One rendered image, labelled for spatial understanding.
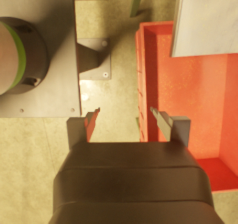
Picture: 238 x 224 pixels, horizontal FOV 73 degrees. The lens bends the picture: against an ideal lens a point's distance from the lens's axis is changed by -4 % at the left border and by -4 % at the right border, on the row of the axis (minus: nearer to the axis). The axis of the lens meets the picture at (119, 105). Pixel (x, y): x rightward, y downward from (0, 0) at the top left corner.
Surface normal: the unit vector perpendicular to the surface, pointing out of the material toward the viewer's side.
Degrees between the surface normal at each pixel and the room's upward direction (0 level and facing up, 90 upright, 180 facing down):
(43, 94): 0
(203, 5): 30
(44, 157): 0
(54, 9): 0
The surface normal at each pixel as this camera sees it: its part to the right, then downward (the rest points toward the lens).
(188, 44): 0.04, 0.70
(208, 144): 0.00, 0.25
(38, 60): 0.93, 0.21
